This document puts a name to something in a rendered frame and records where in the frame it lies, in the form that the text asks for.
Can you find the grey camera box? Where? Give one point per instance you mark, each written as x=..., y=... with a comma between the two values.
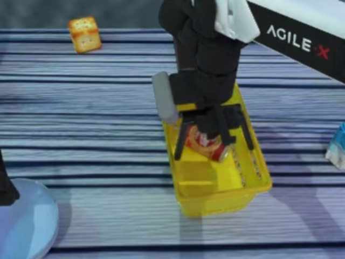
x=164, y=97

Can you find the red soda can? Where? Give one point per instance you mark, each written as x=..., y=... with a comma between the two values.
x=205, y=147

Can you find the blue white carton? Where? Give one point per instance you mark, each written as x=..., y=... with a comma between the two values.
x=337, y=148

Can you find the orange cracker box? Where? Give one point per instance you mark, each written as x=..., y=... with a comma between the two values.
x=85, y=35

